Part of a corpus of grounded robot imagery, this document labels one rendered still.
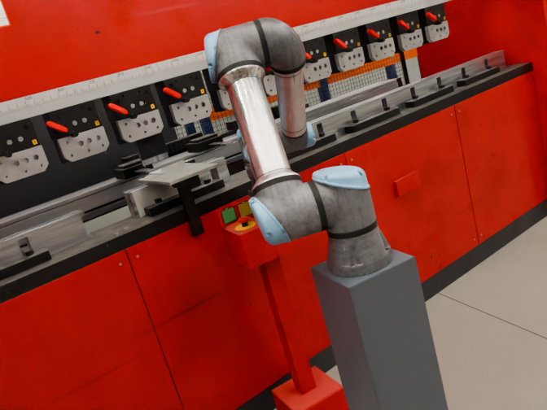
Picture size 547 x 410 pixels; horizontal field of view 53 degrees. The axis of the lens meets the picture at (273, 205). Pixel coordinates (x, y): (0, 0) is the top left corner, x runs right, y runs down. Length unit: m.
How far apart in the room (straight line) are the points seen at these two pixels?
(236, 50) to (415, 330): 0.76
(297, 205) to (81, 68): 0.96
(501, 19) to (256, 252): 2.15
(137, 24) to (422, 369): 1.37
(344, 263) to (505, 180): 1.98
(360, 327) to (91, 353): 0.92
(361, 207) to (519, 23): 2.28
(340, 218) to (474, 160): 1.76
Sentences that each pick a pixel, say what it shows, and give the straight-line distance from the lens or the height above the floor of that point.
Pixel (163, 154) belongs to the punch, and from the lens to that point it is 1.97.
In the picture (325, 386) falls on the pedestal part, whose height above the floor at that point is 0.12.
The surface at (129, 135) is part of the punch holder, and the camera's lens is 1.88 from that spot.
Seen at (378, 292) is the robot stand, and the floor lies 0.73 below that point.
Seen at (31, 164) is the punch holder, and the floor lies 1.16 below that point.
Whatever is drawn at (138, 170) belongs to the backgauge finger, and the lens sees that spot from 2.11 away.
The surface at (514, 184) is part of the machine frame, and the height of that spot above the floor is 0.29.
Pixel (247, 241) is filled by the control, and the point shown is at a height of 0.75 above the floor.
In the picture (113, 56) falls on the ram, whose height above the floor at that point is 1.41.
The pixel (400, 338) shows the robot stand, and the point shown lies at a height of 0.60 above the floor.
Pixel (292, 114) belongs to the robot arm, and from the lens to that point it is 1.53.
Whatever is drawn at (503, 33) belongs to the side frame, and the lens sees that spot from 3.39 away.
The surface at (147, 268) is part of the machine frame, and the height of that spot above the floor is 0.74.
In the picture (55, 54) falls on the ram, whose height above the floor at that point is 1.45.
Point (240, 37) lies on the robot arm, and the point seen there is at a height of 1.34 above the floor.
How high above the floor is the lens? 1.28
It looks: 15 degrees down
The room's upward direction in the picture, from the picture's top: 16 degrees counter-clockwise
